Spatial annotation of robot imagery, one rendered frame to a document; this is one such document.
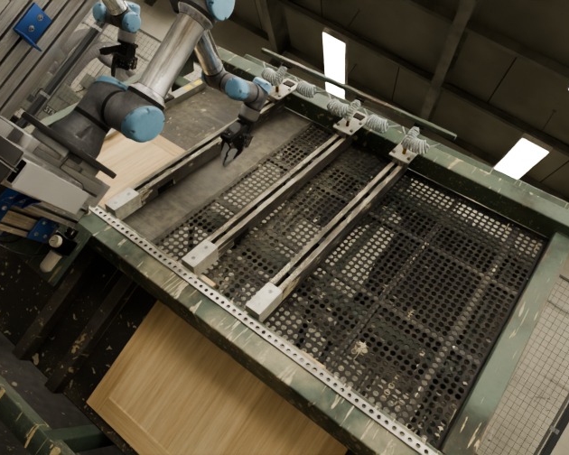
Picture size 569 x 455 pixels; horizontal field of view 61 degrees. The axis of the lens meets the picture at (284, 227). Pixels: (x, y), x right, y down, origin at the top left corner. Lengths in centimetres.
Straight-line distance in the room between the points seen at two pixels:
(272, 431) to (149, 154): 128
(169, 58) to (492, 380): 138
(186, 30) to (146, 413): 134
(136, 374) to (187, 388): 22
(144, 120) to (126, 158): 84
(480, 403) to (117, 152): 175
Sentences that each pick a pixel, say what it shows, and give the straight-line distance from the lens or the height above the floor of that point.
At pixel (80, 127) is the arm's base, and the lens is 155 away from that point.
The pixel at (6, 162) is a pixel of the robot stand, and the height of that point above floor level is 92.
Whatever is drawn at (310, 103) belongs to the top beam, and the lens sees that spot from 249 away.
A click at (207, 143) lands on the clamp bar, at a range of 225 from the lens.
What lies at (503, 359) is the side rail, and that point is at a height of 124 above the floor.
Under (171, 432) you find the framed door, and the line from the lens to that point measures 194.
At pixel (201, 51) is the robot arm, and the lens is 178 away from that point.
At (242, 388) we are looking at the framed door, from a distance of 183.
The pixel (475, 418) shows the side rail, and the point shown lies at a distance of 163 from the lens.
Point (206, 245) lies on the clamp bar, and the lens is 179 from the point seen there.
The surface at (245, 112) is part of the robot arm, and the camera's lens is 189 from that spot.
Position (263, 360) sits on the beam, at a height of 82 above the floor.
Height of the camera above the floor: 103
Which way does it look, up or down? 6 degrees up
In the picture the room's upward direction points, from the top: 34 degrees clockwise
